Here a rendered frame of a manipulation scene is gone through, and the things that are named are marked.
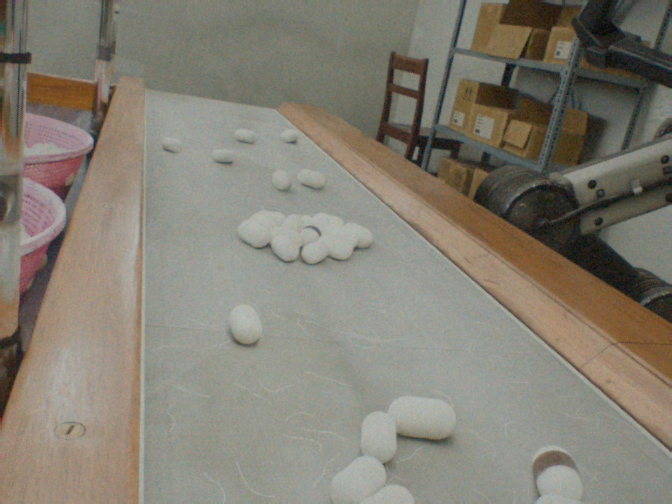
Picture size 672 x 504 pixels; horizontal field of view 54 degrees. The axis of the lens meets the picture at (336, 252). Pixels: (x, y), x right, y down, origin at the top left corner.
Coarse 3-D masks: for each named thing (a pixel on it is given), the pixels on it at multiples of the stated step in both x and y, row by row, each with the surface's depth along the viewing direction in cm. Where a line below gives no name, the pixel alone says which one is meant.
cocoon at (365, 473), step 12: (348, 468) 29; (360, 468) 29; (372, 468) 29; (336, 480) 28; (348, 480) 28; (360, 480) 28; (372, 480) 28; (384, 480) 29; (336, 492) 28; (348, 492) 28; (360, 492) 28; (372, 492) 28
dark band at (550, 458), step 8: (544, 456) 32; (552, 456) 32; (560, 456) 32; (568, 456) 32; (536, 464) 32; (544, 464) 32; (552, 464) 31; (560, 464) 31; (568, 464) 31; (536, 472) 32; (536, 480) 32
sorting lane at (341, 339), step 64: (192, 128) 111; (256, 128) 124; (192, 192) 73; (256, 192) 78; (320, 192) 84; (192, 256) 54; (256, 256) 57; (384, 256) 64; (192, 320) 43; (320, 320) 47; (384, 320) 49; (448, 320) 51; (512, 320) 54; (192, 384) 36; (256, 384) 37; (320, 384) 38; (384, 384) 40; (448, 384) 41; (512, 384) 43; (576, 384) 45; (192, 448) 31; (256, 448) 31; (320, 448) 32; (448, 448) 34; (512, 448) 36; (576, 448) 37; (640, 448) 38
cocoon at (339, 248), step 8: (320, 240) 60; (328, 240) 60; (336, 240) 60; (344, 240) 60; (328, 248) 59; (336, 248) 59; (344, 248) 59; (352, 248) 60; (328, 256) 60; (336, 256) 60; (344, 256) 60
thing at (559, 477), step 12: (552, 468) 31; (564, 468) 31; (540, 480) 31; (552, 480) 31; (564, 480) 30; (576, 480) 31; (540, 492) 31; (552, 492) 31; (564, 492) 30; (576, 492) 30
